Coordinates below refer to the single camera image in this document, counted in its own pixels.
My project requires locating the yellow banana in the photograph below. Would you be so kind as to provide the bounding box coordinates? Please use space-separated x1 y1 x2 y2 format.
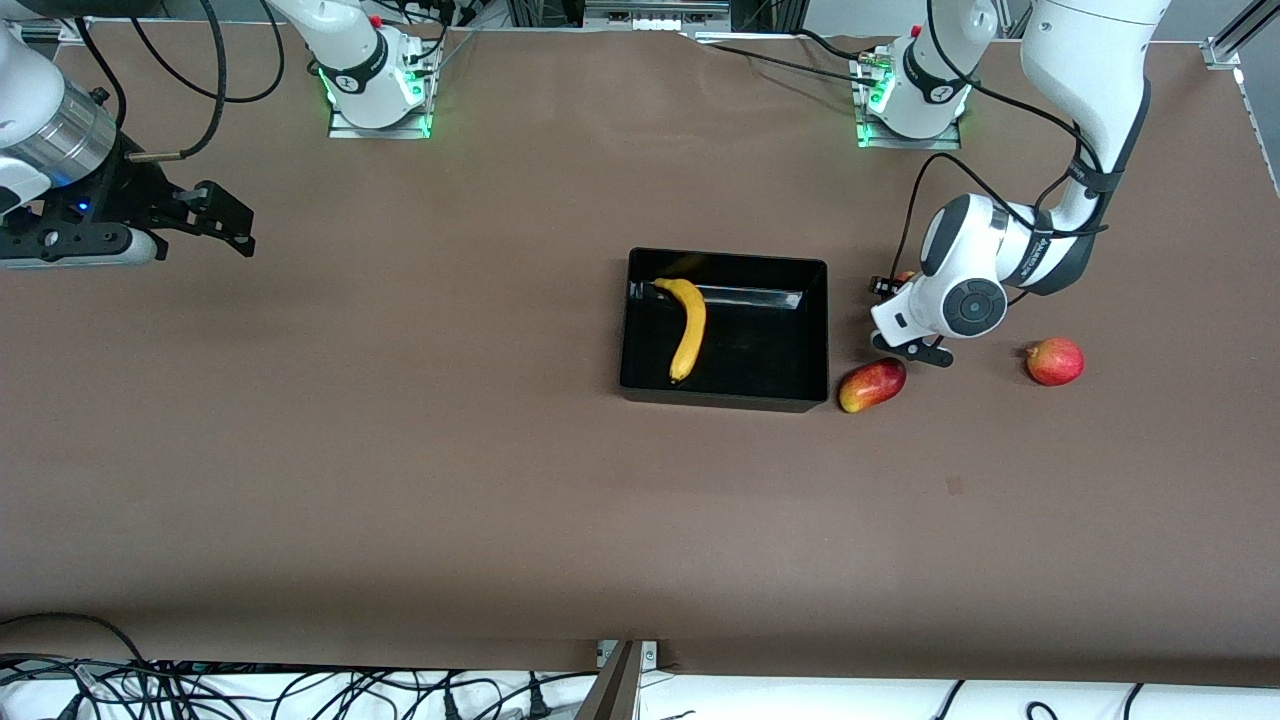
653 277 708 385

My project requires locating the red yellow mango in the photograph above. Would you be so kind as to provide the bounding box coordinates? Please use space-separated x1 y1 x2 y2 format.
838 357 908 414

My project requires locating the black rectangular plastic tray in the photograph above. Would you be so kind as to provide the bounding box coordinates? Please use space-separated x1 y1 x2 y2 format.
618 247 831 414

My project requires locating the round red pomegranate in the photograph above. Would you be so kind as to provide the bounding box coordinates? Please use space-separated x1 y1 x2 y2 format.
1024 337 1086 387

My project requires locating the aluminium corner profile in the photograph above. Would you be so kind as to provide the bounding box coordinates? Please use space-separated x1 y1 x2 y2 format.
0 14 93 43

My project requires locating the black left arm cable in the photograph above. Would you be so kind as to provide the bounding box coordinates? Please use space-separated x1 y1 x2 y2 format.
895 0 1113 293

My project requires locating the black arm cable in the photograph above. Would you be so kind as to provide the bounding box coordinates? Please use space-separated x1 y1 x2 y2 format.
75 0 287 163
895 0 1113 293

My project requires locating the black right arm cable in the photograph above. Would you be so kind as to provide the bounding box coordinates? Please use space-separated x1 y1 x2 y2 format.
75 0 287 163

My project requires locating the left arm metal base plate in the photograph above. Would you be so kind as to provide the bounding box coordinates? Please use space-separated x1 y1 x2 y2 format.
853 45 964 151

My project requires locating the thin black table cable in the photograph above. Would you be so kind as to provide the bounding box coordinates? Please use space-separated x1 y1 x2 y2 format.
692 30 886 89

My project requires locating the aluminium frame with silver box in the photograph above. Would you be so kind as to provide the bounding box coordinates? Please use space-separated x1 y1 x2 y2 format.
505 0 803 33

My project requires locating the thick black looped cable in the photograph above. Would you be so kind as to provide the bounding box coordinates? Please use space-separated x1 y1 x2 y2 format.
0 612 153 669

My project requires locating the small metal table bracket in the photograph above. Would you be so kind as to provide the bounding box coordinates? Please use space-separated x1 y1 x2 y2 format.
597 640 660 670

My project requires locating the tangled black cable bundle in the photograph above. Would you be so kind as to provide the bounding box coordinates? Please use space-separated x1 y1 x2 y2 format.
0 655 601 720

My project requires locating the dark slanted metal post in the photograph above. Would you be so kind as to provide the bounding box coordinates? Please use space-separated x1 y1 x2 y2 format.
574 640 643 720

